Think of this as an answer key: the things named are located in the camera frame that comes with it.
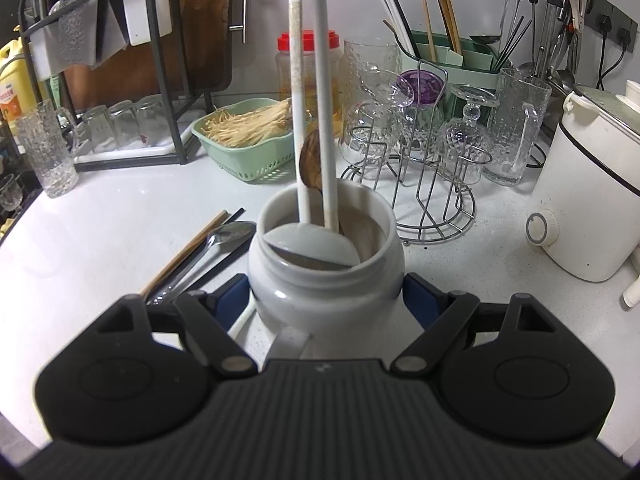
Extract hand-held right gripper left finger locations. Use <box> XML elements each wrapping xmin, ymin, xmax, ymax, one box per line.
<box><xmin>95</xmin><ymin>274</ymin><xmax>258</xmax><ymax>379</ymax></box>

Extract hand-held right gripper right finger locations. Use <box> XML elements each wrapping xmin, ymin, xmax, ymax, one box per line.
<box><xmin>390</xmin><ymin>272</ymin><xmax>556</xmax><ymax>379</ymax></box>

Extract black chopstick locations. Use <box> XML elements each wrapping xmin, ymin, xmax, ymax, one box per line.
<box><xmin>160</xmin><ymin>207</ymin><xmax>246</xmax><ymax>293</ymax></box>
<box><xmin>186</xmin><ymin>237</ymin><xmax>256</xmax><ymax>293</ymax></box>

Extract small metal spoon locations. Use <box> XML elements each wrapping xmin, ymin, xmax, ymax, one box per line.
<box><xmin>146</xmin><ymin>221</ymin><xmax>257</xmax><ymax>306</ymax></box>

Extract tan wooden chopstick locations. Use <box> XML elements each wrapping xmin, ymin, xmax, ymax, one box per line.
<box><xmin>140</xmin><ymin>210</ymin><xmax>230</xmax><ymax>301</ymax></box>

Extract white mug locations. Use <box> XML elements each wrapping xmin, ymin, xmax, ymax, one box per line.
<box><xmin>248</xmin><ymin>180</ymin><xmax>406</xmax><ymax>361</ymax></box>

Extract large metal spoon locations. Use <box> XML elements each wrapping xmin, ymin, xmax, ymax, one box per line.
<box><xmin>263</xmin><ymin>222</ymin><xmax>361</xmax><ymax>272</ymax></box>

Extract brown wooden spoon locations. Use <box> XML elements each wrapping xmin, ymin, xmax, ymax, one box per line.
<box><xmin>299</xmin><ymin>127</ymin><xmax>326</xmax><ymax>195</ymax></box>

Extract white chopstick yellowed band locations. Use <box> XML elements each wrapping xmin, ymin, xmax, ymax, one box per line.
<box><xmin>288</xmin><ymin>0</ymin><xmax>314</xmax><ymax>224</ymax></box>

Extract green plastic basket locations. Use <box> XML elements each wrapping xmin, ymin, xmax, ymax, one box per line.
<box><xmin>191</xmin><ymin>97</ymin><xmax>296</xmax><ymax>183</ymax></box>

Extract black metal dish rack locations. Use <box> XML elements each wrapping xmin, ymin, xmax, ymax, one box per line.
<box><xmin>17</xmin><ymin>0</ymin><xmax>213</xmax><ymax>166</ymax></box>

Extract bundle of pale thin sticks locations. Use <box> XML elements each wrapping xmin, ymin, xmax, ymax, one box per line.
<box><xmin>200</xmin><ymin>99</ymin><xmax>293</xmax><ymax>148</ymax></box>

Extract wine glass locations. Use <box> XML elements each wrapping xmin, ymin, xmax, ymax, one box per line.
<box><xmin>339</xmin><ymin>62</ymin><xmax>416</xmax><ymax>166</ymax></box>
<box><xmin>440</xmin><ymin>84</ymin><xmax>501</xmax><ymax>181</ymax></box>

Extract white drip tray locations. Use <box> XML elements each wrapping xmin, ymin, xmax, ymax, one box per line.
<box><xmin>74</xmin><ymin>132</ymin><xmax>201</xmax><ymax>163</ymax></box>

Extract white electric cooking pot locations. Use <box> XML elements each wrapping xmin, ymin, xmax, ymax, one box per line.
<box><xmin>525</xmin><ymin>80</ymin><xmax>640</xmax><ymax>309</ymax></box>

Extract textured glass mug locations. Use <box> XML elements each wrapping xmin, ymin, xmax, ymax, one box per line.
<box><xmin>482</xmin><ymin>67</ymin><xmax>552</xmax><ymax>186</ymax></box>
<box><xmin>341</xmin><ymin>37</ymin><xmax>401</xmax><ymax>111</ymax></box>

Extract small clear glass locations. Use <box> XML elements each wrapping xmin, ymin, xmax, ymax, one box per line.
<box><xmin>134</xmin><ymin>94</ymin><xmax>168</xmax><ymax>145</ymax></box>
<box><xmin>107</xmin><ymin>100</ymin><xmax>141</xmax><ymax>148</ymax></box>
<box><xmin>80</xmin><ymin>105</ymin><xmax>112</xmax><ymax>151</ymax></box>

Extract textured glass tumbler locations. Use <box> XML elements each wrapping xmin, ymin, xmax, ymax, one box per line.
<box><xmin>16</xmin><ymin>100</ymin><xmax>80</xmax><ymax>198</ymax></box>

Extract kitchen sink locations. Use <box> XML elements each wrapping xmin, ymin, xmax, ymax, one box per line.
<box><xmin>0</xmin><ymin>170</ymin><xmax>43</xmax><ymax>241</ymax></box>

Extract green utensil holder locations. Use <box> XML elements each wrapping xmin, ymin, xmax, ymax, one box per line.
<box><xmin>400</xmin><ymin>30</ymin><xmax>501</xmax><ymax>116</ymax></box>

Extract small stemmed glass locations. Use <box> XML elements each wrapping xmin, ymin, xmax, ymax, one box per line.
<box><xmin>0</xmin><ymin>174</ymin><xmax>23</xmax><ymax>211</ymax></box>

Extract steel ladle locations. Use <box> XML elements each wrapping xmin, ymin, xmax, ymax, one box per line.
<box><xmin>469</xmin><ymin>0</ymin><xmax>523</xmax><ymax>46</ymax></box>

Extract bunch of black chopsticks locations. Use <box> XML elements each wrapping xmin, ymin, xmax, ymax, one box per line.
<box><xmin>495</xmin><ymin>15</ymin><xmax>532</xmax><ymax>73</ymax></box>

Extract red-lidded plastic jar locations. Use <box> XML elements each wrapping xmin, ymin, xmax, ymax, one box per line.
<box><xmin>276</xmin><ymin>30</ymin><xmax>346</xmax><ymax>133</ymax></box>

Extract wooden cutting board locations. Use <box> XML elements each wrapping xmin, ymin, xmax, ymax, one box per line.
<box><xmin>62</xmin><ymin>0</ymin><xmax>233</xmax><ymax>106</ymax></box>

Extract bunch of wooden chopsticks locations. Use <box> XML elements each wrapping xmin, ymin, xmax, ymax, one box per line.
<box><xmin>421</xmin><ymin>0</ymin><xmax>463</xmax><ymax>61</ymax></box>

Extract bunch of white chopsticks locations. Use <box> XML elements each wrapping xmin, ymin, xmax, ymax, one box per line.
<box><xmin>372</xmin><ymin>0</ymin><xmax>421</xmax><ymax>58</ymax></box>

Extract yellow oil bottle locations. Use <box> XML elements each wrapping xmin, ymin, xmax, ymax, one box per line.
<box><xmin>0</xmin><ymin>37</ymin><xmax>41</xmax><ymax>133</ymax></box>

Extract grey textured dish cloth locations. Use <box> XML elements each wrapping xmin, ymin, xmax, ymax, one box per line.
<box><xmin>42</xmin><ymin>0</ymin><xmax>128</xmax><ymax>66</ymax></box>

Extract wire glass drying rack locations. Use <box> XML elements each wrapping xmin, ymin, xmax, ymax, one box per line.
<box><xmin>341</xmin><ymin>60</ymin><xmax>477</xmax><ymax>246</ymax></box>

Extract steel bar handle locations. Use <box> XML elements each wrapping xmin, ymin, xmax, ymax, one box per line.
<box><xmin>227</xmin><ymin>0</ymin><xmax>249</xmax><ymax>43</ymax></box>

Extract black power cable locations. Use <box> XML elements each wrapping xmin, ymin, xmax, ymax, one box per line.
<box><xmin>595</xmin><ymin>30</ymin><xmax>631</xmax><ymax>88</ymax></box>

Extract wall power outlet strip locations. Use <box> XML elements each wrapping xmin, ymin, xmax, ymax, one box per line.
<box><xmin>585</xmin><ymin>0</ymin><xmax>640</xmax><ymax>48</ymax></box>

